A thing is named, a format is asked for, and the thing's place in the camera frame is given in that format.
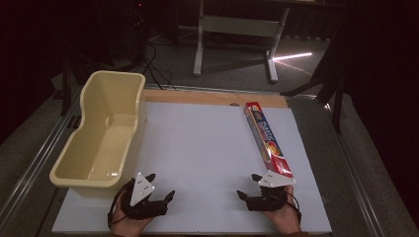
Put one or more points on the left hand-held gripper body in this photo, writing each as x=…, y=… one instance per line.
x=142, y=189

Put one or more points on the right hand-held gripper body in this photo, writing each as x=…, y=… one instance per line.
x=273, y=180

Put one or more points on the long red blue wrap box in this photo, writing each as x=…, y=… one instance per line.
x=263, y=138

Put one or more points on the cream plastic bin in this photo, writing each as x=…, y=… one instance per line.
x=105, y=131

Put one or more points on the person's left hand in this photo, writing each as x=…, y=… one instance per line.
x=128, y=227

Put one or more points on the person's right hand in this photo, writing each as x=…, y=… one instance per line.
x=285, y=220

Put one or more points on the white table mat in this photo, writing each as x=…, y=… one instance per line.
x=204, y=154

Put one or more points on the wooden board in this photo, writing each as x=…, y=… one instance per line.
x=210, y=98

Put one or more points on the black tripod stand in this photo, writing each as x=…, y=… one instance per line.
x=336, y=89

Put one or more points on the dark device with red light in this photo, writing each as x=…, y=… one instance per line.
x=139, y=26

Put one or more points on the metal table rail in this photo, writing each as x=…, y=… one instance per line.
x=33, y=168
x=355, y=177

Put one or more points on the white metal desk frame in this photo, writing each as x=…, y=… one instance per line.
x=237, y=26

